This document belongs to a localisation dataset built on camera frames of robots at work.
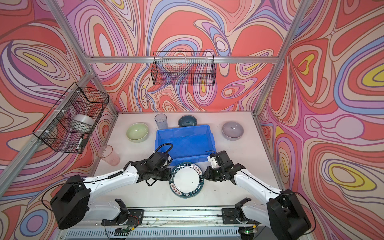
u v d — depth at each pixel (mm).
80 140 729
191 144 1007
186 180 824
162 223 727
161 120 965
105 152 979
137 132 1060
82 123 703
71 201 412
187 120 1109
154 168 650
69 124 696
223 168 652
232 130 1070
